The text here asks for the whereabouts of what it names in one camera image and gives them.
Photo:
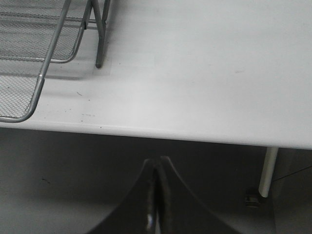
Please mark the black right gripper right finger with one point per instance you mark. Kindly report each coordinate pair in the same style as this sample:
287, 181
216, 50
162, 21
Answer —
179, 210

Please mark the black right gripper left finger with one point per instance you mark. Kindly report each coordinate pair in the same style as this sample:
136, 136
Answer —
136, 214

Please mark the silver mesh tray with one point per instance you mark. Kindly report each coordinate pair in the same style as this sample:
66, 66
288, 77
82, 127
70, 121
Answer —
61, 48
21, 82

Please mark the white table leg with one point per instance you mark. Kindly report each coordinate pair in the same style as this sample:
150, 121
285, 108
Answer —
267, 171

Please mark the grey metal rack frame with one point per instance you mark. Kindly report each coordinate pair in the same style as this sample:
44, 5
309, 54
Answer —
94, 15

